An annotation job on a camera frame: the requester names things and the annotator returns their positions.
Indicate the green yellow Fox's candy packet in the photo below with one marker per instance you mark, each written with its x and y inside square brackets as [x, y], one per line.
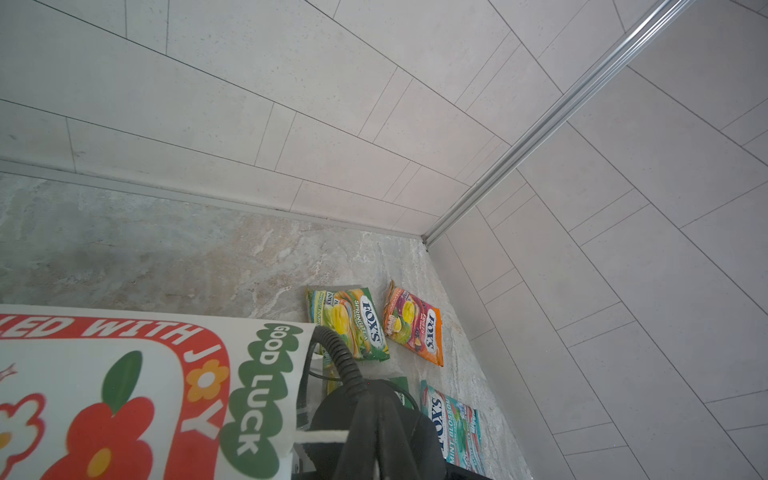
[351, 313]

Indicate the orange pink Fox's candy packet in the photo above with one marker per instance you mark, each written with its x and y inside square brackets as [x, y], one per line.
[413, 323]

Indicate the teal candy packet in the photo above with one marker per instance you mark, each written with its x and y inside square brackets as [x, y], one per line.
[457, 426]

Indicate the white paper bag red flower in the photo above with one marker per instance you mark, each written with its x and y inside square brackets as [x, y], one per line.
[89, 394]

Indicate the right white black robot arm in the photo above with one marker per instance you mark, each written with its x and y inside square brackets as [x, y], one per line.
[375, 429]

